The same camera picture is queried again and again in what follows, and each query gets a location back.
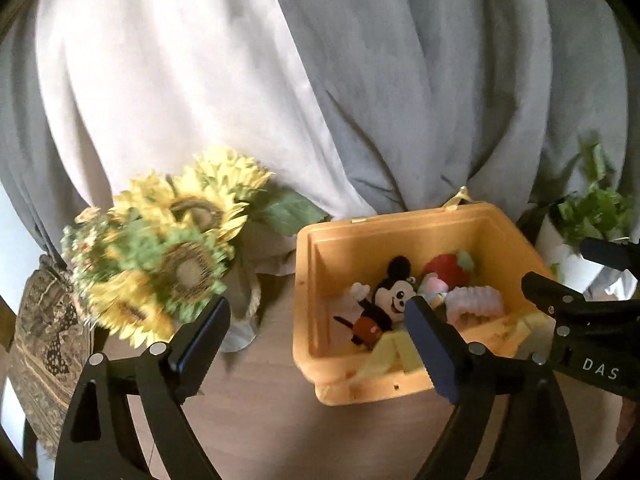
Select artificial sunflower bouquet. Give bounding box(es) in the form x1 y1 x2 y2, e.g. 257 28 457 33
61 146 331 348

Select pastel ice cream plush toy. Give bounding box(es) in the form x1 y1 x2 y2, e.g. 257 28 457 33
417 274 449 308

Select mouse plush toy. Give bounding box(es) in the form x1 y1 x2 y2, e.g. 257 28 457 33
334 256 418 348

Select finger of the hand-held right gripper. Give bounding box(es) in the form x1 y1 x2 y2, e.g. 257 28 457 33
521 271 640 356
580 238 640 273

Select strawberry cupcake plush toy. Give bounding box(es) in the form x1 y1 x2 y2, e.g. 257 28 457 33
422 251 506 331

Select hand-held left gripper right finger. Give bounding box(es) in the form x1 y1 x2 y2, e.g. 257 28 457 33
404 296 583 480

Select green potted plant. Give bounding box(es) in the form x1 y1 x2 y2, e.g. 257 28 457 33
557 139 637 247

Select orange storage box yellow straps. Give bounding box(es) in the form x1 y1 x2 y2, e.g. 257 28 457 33
295 187 558 407

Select grey curtain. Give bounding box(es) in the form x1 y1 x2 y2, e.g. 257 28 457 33
0 0 633 271

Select white cloth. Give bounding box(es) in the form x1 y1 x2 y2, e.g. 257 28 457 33
220 319 262 354

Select patterned chair cushion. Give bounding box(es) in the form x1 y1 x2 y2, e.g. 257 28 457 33
9 255 97 453

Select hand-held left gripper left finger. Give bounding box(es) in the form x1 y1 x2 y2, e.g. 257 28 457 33
54 296 232 480

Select white plant pot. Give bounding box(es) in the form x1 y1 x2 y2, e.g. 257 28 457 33
534 209 608 292

